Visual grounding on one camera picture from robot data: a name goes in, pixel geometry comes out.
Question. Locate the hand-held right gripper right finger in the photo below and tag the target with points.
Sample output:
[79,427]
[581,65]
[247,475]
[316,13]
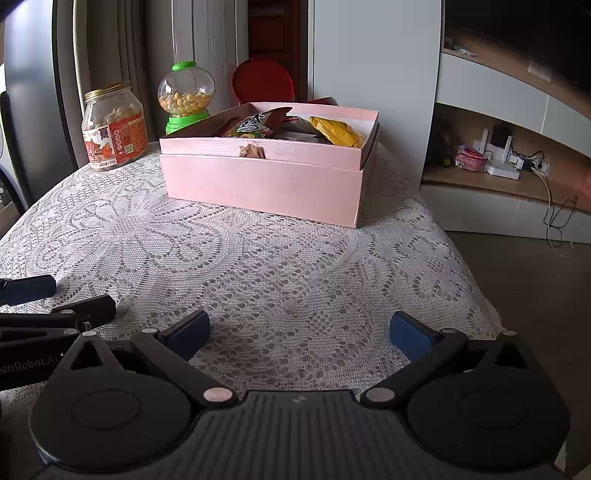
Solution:
[408,334]

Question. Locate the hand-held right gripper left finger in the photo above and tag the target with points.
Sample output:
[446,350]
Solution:
[189,332]

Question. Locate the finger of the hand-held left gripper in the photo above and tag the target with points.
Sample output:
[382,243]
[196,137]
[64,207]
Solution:
[30,290]
[90,309]

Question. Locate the large pink cardboard box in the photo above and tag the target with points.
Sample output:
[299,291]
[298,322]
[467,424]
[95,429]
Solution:
[277,194]

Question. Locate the green black snack packet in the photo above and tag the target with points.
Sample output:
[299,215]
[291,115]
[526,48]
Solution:
[251,127]

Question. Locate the yellow snack packet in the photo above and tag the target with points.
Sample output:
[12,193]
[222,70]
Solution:
[337,131]

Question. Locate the grey snack packet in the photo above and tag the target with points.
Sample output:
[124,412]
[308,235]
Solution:
[300,129]

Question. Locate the brown snack packet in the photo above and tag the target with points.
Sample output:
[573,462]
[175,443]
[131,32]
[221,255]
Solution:
[279,115]

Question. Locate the white lace tablecloth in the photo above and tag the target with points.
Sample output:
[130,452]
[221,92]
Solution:
[277,277]

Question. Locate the glass jar with gold lid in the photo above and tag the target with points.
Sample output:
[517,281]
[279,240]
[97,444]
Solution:
[115,138]

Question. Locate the pink pouch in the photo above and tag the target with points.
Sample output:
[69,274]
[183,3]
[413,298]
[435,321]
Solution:
[471,159]

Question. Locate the flat white device box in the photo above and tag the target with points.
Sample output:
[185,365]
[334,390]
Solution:
[503,170]

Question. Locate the grey refrigerator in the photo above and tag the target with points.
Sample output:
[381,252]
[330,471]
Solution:
[41,92]

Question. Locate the white router with antennas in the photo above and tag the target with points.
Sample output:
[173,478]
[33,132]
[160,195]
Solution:
[485,145]

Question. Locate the white power strip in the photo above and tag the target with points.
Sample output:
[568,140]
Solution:
[531,162]

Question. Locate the green candy dispenser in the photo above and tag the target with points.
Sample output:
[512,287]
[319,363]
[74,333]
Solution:
[184,99]

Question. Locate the red round tin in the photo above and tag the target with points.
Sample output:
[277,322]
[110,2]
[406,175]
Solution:
[323,100]

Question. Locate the white wooden television cabinet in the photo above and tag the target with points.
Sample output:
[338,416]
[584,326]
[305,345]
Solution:
[485,87]

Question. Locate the beige curtain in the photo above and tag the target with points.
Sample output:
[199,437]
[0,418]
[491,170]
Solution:
[129,46]

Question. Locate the red tin lid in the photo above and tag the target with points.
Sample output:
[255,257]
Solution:
[263,78]

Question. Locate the white ribbed panel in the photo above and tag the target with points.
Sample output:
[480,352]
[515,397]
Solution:
[212,37]

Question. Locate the red wooden door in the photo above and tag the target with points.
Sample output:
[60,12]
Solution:
[274,32]

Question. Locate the black television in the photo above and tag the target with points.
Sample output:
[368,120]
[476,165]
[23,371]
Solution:
[531,27]

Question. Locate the white wall socket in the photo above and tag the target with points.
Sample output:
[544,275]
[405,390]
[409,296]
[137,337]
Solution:
[540,71]

